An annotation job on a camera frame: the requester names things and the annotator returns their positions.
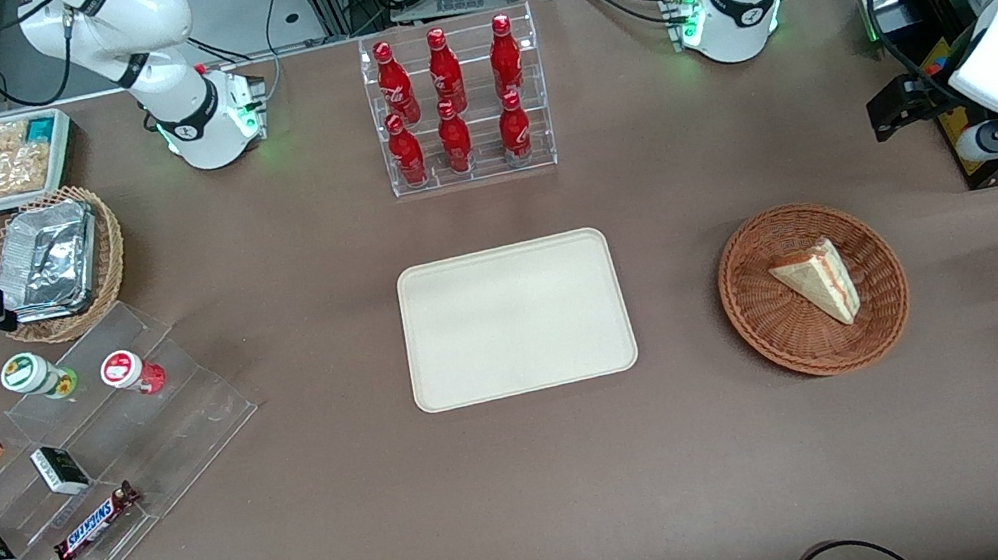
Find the red lid white jar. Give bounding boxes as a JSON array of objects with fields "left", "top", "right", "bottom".
[{"left": 97, "top": 344, "right": 170, "bottom": 404}]

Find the cream rectangular tray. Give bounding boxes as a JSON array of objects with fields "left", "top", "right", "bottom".
[{"left": 391, "top": 222, "right": 644, "bottom": 417}]

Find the green lid white jar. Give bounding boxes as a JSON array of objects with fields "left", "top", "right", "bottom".
[{"left": 0, "top": 344, "right": 81, "bottom": 409}]

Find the Snickers chocolate bar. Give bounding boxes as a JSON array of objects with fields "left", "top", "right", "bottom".
[{"left": 44, "top": 478, "right": 151, "bottom": 560}]

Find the brown round wicker basket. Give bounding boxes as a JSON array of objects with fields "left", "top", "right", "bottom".
[{"left": 707, "top": 187, "right": 922, "bottom": 393}]

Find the triangular sandwich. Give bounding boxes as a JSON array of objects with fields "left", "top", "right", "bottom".
[{"left": 764, "top": 233, "right": 865, "bottom": 337}]

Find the clear acrylic bottle rack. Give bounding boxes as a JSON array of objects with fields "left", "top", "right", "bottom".
[{"left": 354, "top": 1, "right": 561, "bottom": 201}]

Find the aluminium foil tray stack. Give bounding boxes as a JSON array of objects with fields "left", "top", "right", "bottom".
[{"left": 0, "top": 196, "right": 112, "bottom": 328}]

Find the light tan wicker basket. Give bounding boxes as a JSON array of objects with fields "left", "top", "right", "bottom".
[{"left": 0, "top": 178, "right": 139, "bottom": 353}]

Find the clear acrylic step stand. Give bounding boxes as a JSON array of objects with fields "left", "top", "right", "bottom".
[{"left": 0, "top": 281, "right": 284, "bottom": 560}]

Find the red cola bottle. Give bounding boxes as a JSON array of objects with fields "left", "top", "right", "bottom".
[
  {"left": 483, "top": 11, "right": 529, "bottom": 102},
  {"left": 433, "top": 98, "right": 477, "bottom": 176},
  {"left": 371, "top": 37, "right": 423, "bottom": 127},
  {"left": 423, "top": 25, "right": 470, "bottom": 117},
  {"left": 493, "top": 87, "right": 536, "bottom": 162},
  {"left": 383, "top": 110, "right": 430, "bottom": 190}
]

